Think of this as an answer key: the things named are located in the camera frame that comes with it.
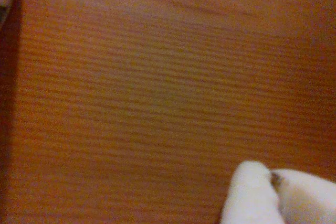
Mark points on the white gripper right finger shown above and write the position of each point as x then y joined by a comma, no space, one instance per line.
309,200

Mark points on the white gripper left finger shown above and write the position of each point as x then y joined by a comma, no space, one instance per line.
249,195

